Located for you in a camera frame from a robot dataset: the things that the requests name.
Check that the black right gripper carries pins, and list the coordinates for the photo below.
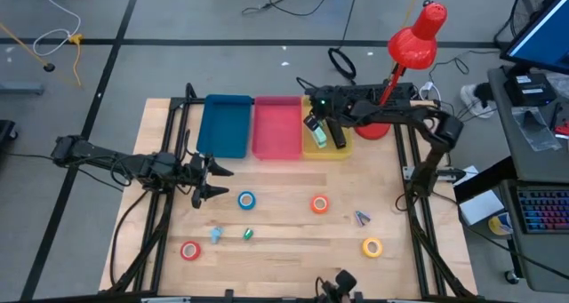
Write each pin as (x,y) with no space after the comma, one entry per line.
(333,105)

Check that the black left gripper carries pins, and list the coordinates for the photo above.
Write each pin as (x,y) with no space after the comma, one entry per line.
(164,169)

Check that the mint green stapler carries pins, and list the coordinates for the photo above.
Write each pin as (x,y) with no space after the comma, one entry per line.
(320,138)

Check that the blue tape roll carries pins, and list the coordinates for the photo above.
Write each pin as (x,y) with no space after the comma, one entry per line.
(239,201)

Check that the light blue staple remover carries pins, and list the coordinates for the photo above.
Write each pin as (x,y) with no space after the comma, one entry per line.
(216,234)

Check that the green mini stapler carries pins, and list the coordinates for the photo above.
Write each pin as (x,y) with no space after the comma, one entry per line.
(248,234)

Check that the red tape roll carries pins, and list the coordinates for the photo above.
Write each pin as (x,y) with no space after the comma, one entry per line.
(182,250)

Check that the orange tape roll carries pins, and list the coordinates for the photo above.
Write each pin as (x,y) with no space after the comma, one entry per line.
(313,204)

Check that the purple staple remover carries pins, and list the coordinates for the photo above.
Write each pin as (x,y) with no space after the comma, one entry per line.
(361,217)

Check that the yellow tape roll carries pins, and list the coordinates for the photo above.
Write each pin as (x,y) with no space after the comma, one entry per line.
(365,247)

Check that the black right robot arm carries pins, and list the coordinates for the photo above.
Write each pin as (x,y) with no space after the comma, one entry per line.
(400,114)

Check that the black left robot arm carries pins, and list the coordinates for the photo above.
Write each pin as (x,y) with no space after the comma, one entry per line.
(98,154)

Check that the yellow plastic bin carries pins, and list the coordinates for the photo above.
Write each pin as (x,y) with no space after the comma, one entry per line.
(329,154)

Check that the pink plastic bin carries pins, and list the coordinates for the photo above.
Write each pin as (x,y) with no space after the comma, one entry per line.
(278,127)

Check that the blue plastic bin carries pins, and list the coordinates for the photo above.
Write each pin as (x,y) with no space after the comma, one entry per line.
(224,125)

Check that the black table edge clip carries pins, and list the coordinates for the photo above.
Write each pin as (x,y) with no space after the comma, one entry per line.
(229,293)
(358,296)

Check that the white power adapter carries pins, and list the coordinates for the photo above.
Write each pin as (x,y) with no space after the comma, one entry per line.
(427,89)

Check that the red desk lamp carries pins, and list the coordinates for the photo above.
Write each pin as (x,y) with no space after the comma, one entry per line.
(415,45)

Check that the person's foot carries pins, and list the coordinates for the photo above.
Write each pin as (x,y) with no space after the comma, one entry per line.
(471,96)

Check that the white cardboard box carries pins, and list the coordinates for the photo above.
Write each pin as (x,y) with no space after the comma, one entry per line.
(482,207)

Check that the yellow blue packet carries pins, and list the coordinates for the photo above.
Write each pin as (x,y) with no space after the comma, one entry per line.
(500,225)

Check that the grey cart base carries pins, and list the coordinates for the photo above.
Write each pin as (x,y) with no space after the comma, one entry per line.
(22,89)

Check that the black floor stand base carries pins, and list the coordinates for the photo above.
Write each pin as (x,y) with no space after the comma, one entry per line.
(6,132)

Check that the grey desk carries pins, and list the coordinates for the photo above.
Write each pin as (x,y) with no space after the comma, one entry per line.
(524,165)

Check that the black mini computer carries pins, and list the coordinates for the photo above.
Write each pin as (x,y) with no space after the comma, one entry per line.
(529,92)

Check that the clear plastic bag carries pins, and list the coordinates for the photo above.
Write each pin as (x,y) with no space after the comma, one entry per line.
(535,129)

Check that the black computer monitor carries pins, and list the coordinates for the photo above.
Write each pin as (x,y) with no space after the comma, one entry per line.
(542,41)

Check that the backlit black keyboard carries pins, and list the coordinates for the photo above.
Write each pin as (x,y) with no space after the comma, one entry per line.
(544,209)

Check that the black caster wheel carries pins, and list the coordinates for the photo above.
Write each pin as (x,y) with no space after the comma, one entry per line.
(511,277)

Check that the red tool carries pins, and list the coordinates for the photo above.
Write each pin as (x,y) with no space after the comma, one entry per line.
(563,129)

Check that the black aluminium table frame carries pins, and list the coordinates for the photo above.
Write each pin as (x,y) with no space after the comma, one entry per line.
(178,102)

